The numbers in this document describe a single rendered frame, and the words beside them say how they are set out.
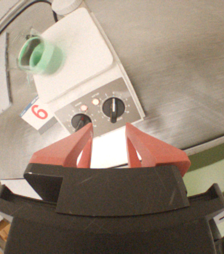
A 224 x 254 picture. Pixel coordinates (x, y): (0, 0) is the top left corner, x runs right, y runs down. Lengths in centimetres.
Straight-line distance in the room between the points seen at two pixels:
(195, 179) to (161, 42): 24
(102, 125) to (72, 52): 12
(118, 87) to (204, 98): 16
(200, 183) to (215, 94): 16
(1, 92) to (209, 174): 54
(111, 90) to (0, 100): 37
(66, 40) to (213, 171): 29
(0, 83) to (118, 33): 37
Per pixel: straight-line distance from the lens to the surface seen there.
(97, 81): 18
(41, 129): 32
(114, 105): 17
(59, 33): 22
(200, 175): 22
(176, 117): 24
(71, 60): 18
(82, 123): 19
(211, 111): 27
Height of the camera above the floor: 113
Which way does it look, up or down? 74 degrees down
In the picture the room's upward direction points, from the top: 120 degrees counter-clockwise
